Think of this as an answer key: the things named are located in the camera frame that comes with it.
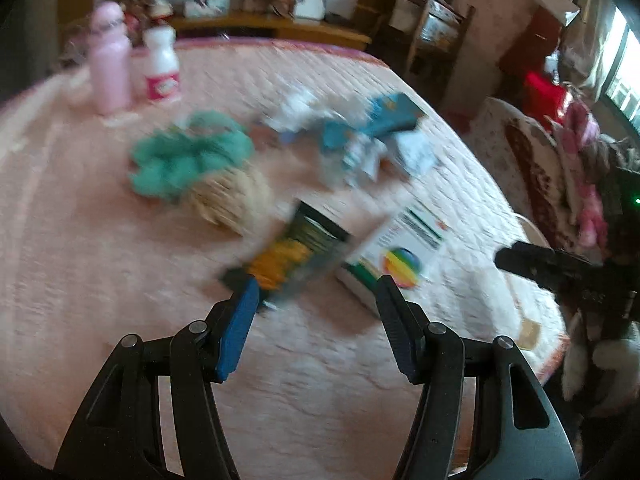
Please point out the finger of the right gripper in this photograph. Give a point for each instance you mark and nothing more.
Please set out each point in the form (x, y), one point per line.
(553, 270)

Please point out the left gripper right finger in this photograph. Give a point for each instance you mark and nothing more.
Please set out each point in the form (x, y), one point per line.
(516, 432)

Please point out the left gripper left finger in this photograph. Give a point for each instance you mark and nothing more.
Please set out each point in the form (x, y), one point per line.
(116, 434)

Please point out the white medicine box rainbow logo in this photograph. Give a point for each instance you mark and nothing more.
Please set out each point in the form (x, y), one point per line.
(403, 247)

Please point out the blue snack bag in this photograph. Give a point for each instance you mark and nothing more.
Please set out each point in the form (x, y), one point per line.
(375, 118)

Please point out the beige straw scrubber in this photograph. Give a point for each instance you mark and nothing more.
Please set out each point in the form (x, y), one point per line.
(235, 198)

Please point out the dark green snack wrapper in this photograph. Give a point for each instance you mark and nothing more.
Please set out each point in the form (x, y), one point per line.
(309, 243)

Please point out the teal green towel rag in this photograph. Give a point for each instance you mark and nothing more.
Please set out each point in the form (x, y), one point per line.
(169, 161)

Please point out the white tissue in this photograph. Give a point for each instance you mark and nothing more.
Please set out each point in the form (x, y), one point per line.
(299, 108)

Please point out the white printed snack bag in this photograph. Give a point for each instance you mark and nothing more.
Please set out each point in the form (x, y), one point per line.
(410, 153)

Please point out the printed plastic wrapper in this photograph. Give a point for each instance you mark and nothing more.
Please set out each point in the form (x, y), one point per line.
(350, 162)

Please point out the white trash bucket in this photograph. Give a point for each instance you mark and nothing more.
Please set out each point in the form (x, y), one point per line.
(533, 234)

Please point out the floral sofa cover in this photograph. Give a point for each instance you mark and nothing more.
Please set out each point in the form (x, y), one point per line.
(523, 159)

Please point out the pink padded jacket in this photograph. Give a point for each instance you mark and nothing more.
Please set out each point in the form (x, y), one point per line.
(577, 132)

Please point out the red bag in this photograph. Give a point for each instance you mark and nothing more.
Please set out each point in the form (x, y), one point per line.
(543, 100)

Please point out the wooden shelf chair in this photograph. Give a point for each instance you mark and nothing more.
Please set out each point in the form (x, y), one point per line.
(426, 37)

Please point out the white pill bottle pink label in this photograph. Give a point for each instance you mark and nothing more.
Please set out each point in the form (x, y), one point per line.
(161, 67)

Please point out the pink water bottle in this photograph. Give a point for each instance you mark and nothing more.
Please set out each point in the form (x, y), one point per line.
(109, 49)

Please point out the wooden tv cabinet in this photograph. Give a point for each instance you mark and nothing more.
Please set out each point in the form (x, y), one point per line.
(296, 29)

